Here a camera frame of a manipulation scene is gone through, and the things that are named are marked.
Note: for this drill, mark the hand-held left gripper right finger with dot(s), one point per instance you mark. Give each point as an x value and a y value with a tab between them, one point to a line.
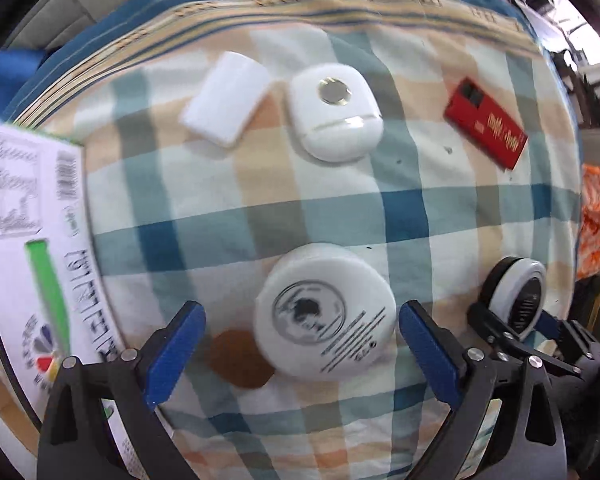
429	355

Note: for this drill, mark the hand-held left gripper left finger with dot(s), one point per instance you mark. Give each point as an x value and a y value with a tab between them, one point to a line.
176	355

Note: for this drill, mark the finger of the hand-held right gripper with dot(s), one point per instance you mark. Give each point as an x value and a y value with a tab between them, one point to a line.
495	332
549	326

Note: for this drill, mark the white round tin black face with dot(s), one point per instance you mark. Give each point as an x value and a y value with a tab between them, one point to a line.
519	295

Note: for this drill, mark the white round jar black print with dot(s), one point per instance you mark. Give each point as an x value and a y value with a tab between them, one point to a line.
325	312

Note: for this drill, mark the brown round pad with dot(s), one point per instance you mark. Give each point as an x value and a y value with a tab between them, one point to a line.
239	360

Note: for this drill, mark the orange patterned cloth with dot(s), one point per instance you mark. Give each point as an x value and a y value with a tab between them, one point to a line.
599	222

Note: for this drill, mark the white printed carton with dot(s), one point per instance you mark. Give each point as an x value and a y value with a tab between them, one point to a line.
32	260

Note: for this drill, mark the plaid blanket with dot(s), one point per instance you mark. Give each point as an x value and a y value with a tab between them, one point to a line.
330	200

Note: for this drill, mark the red flat box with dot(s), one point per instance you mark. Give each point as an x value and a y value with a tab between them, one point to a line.
485	122

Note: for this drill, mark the white rectangular box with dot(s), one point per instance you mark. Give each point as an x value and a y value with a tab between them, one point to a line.
225	98

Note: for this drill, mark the white rounded case metal button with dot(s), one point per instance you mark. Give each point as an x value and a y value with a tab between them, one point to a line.
334	111

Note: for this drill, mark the blue cloth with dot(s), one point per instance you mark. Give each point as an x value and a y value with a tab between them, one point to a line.
12	82

